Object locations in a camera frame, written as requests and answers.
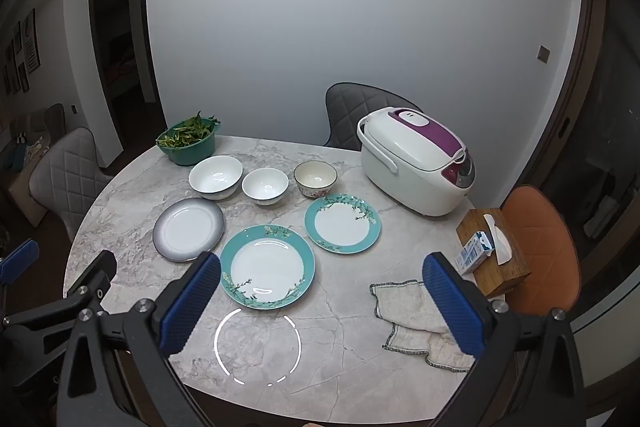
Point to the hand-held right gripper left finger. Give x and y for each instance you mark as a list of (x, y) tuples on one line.
[(190, 302)]

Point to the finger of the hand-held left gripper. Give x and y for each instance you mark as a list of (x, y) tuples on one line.
[(20, 259), (100, 269)]

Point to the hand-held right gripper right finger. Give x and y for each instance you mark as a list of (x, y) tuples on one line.
[(452, 312)]

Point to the grey rimmed white plate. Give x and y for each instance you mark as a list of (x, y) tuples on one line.
[(187, 229)]

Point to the large teal floral plate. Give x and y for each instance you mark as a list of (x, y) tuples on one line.
[(267, 264)]

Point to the large white bowl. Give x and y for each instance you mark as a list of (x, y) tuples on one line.
[(215, 177)]

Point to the small white bowl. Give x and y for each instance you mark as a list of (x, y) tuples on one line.
[(265, 187)]

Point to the small teal floral plate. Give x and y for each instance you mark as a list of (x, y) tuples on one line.
[(342, 224)]

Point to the cream floral bowl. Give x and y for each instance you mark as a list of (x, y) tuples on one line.
[(315, 177)]

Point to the white dish cloth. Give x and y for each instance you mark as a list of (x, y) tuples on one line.
[(405, 307)]

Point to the blue white milk carton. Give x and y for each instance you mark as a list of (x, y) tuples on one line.
[(472, 254)]

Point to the beige low cabinet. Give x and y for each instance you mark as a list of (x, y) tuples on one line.
[(25, 197)]

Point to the wooden board with packet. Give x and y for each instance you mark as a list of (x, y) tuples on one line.
[(510, 278)]

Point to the white tissue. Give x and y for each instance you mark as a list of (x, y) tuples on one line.
[(502, 247)]

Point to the light grey quilted chair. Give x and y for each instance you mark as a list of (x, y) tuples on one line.
[(65, 172)]

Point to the orange chair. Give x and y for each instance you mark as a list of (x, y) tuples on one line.
[(540, 232)]

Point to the teal plastic basin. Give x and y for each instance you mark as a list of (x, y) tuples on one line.
[(192, 153)]

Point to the white purple rice cooker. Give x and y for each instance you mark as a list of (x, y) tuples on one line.
[(405, 162)]

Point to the green leafy vegetables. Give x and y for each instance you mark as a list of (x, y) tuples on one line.
[(187, 132)]

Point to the dark grey quilted chair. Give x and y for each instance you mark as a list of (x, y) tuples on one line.
[(350, 112)]

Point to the dark wooden sliding door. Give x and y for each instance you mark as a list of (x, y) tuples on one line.
[(595, 57)]

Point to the dark wooden door frame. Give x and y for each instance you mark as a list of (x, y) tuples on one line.
[(155, 107)]

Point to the group of wall picture frames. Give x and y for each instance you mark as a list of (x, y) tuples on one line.
[(30, 47)]

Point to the square wall switch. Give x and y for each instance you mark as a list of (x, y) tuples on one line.
[(544, 54)]

